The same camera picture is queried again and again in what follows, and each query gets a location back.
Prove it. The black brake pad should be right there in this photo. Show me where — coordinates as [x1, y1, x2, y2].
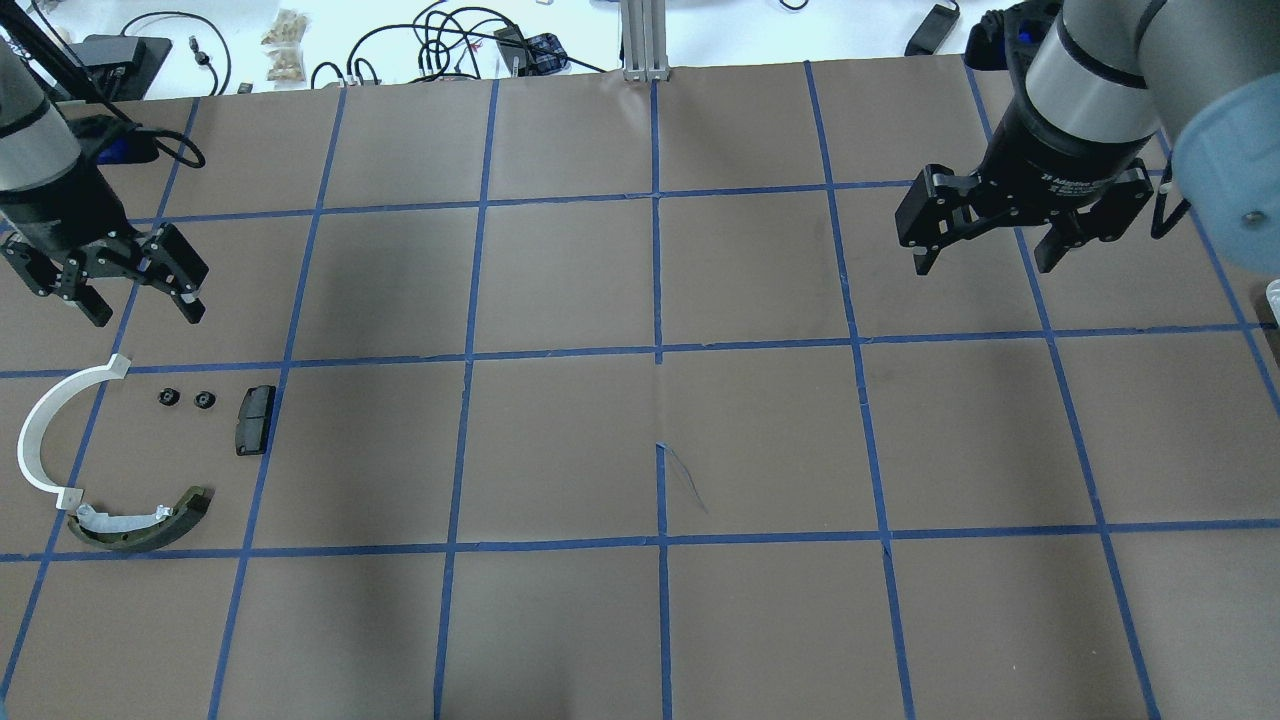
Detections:
[234, 386, 276, 457]

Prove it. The black cable bundle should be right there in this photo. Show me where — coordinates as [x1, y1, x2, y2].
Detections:
[312, 0, 611, 88]

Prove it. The black power brick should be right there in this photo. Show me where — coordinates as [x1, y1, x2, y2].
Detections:
[902, 1, 961, 56]

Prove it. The white curved plastic part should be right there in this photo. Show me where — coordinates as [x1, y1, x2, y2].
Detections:
[15, 354, 132, 512]

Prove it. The silver ribbed metal tray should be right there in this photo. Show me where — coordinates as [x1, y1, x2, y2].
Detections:
[1265, 278, 1280, 325]

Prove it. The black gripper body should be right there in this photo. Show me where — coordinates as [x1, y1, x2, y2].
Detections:
[3, 176, 209, 301]
[895, 95, 1155, 251]

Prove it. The aluminium frame post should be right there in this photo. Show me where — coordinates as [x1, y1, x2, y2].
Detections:
[618, 0, 671, 82]

